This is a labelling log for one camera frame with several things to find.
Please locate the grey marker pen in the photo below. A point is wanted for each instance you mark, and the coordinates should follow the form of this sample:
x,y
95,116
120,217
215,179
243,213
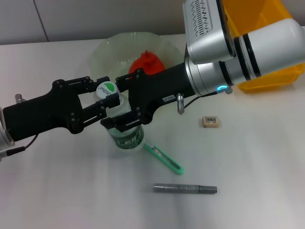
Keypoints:
x,y
176,188

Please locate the beige eraser with barcode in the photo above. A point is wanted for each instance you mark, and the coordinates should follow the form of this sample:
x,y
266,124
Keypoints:
x,y
210,122

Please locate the green utility knife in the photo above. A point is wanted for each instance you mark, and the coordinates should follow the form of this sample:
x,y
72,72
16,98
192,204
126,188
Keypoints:
x,y
171,164

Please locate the clear water bottle green label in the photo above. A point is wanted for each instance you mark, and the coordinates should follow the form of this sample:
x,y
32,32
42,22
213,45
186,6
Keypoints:
x,y
128,140

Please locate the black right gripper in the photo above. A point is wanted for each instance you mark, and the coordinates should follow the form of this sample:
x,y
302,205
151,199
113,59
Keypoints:
x,y
162,86

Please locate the red pumpkin-shaped toy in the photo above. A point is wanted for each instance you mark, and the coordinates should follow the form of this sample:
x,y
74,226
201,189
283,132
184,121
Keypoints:
x,y
147,63

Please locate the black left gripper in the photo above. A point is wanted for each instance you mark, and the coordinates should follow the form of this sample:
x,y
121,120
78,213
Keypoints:
x,y
43,114

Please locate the yellow plastic bin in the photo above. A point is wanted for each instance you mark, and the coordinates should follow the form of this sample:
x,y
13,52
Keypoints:
x,y
274,82

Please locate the green glass fruit plate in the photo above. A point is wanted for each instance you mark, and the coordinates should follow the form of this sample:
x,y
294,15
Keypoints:
x,y
112,52

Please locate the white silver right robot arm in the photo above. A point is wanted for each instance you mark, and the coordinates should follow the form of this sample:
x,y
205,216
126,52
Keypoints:
x,y
262,47

